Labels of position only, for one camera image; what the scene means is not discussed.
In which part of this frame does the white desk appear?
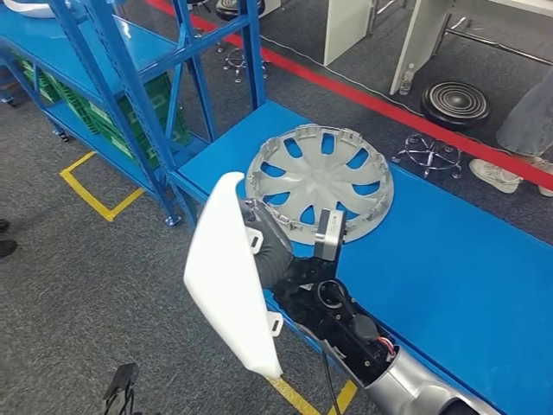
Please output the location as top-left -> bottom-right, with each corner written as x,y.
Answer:
389,0 -> 553,97
323,0 -> 373,67

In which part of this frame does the red barrier belt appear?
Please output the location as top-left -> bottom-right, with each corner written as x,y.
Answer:
146,0 -> 553,193

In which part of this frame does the chrome stool base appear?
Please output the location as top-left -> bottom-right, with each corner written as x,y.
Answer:
221,47 -> 271,86
392,131 -> 463,180

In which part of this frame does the person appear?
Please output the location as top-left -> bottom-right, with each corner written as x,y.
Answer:
469,67 -> 553,199

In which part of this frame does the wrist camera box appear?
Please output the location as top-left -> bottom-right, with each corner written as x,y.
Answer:
103,362 -> 140,402
314,207 -> 348,263

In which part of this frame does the white plastic body part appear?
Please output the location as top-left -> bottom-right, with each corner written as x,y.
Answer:
183,170 -> 285,380
2,0 -> 55,19

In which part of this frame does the silver wheel hubcap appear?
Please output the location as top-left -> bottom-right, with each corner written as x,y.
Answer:
245,123 -> 395,246

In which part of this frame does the green plastic crate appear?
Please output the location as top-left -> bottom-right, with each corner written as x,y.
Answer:
114,73 -> 191,170
17,57 -> 63,107
51,77 -> 131,162

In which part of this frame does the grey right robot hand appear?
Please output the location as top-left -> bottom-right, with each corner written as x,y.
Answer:
238,197 -> 296,291

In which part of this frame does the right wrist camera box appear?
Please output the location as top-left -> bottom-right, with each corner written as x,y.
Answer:
314,207 -> 348,263

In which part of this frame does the blue metal shelf rack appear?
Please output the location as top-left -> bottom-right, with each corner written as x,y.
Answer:
0,0 -> 208,228
168,0 -> 553,415

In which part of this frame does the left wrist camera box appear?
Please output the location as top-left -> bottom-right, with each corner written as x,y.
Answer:
103,362 -> 140,402

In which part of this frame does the clear water bottle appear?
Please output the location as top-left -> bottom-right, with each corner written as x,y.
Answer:
398,61 -> 416,97

